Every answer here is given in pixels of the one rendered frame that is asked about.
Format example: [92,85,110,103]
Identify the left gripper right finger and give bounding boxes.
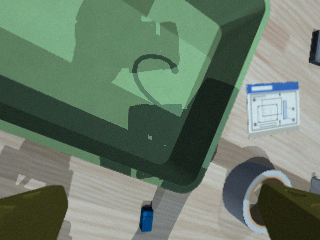
[258,184,320,240]

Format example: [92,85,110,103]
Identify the grey roll of tape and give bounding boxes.
[223,162,292,234]

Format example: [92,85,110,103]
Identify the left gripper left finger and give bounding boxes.
[0,185,68,240]

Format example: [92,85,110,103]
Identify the green plastic tray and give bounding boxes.
[0,0,271,193]

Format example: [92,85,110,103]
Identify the white paper sheet with blue stripe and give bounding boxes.
[246,82,300,139]

